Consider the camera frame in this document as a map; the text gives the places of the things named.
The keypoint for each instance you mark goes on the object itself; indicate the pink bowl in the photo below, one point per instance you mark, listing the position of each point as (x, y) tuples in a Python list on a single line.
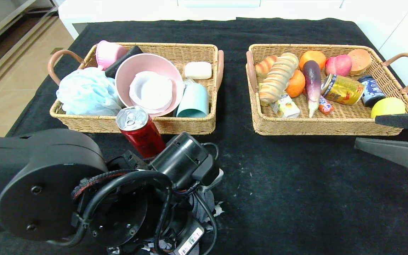
[(147, 63)]

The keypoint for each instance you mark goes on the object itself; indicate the long striped bread roll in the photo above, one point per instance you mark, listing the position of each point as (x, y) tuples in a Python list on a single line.
[(278, 78)]

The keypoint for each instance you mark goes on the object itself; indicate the grey metal rail frame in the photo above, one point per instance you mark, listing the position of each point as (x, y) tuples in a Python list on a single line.
[(5, 17)]

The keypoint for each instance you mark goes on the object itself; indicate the purple eggplant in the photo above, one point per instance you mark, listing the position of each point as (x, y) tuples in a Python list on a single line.
[(312, 81)]

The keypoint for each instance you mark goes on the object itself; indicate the yellow lemon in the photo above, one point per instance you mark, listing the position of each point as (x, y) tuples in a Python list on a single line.
[(388, 107)]

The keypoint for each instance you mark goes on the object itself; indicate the white dish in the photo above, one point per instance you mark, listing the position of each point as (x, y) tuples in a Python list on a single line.
[(151, 92)]

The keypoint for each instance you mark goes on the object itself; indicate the teal plastic cup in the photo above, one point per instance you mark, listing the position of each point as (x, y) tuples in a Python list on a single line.
[(193, 101)]

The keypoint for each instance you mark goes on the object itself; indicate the black tube bottle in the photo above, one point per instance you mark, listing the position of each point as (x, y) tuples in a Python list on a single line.
[(126, 58)]

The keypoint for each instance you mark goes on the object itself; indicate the yellow drink can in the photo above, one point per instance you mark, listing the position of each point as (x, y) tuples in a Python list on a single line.
[(344, 90)]

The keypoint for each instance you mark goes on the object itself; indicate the round brown bun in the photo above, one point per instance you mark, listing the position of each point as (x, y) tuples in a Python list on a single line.
[(361, 61)]

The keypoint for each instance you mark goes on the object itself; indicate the white soap bar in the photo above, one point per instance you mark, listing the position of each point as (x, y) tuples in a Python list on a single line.
[(198, 71)]

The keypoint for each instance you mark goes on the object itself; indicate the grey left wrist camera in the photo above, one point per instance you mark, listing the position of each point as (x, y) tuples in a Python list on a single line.
[(216, 179)]

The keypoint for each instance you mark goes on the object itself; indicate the pink ribbed cup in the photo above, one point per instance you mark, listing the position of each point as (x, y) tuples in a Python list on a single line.
[(110, 55)]

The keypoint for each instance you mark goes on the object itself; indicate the light blue bath pouf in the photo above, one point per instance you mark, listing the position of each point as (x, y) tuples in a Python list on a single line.
[(87, 92)]

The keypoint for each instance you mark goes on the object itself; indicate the white low cabinet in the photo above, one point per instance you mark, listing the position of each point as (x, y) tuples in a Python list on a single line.
[(136, 10)]

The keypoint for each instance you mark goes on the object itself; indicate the small juice carton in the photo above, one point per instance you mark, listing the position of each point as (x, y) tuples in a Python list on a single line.
[(286, 108)]

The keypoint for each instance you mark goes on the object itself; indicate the orange fruit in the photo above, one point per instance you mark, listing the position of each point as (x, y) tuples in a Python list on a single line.
[(313, 58), (296, 85)]

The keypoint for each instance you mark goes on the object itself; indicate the croissant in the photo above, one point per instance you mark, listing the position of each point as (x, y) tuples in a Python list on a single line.
[(265, 67)]

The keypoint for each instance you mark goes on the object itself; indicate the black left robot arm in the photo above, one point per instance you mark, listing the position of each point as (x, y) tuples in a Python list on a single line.
[(41, 166)]

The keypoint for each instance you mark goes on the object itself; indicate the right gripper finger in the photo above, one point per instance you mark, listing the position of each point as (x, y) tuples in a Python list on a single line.
[(407, 121), (398, 156)]

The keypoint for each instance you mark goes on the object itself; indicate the clear plastic wrapper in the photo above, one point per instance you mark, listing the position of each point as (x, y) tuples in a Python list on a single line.
[(189, 83)]

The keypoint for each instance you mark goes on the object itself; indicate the red peach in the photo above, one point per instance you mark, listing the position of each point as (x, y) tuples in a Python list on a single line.
[(338, 66)]

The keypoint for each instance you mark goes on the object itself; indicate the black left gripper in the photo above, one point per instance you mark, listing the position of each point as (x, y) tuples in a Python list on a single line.
[(192, 240)]

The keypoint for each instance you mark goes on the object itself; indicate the red soda can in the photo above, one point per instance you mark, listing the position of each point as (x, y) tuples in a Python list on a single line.
[(140, 131)]

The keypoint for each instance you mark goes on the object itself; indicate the dark blue tin can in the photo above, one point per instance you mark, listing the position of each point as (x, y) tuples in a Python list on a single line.
[(372, 92)]

